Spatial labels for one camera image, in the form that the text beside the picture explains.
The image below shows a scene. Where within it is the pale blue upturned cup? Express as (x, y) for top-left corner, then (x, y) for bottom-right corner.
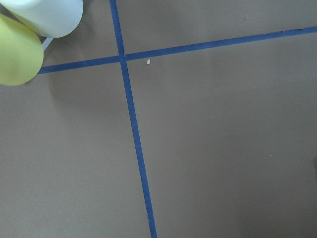
(0, 0), (83, 38)

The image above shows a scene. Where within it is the yellow upturned cup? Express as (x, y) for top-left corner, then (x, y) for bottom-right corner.
(0, 14), (44, 86)

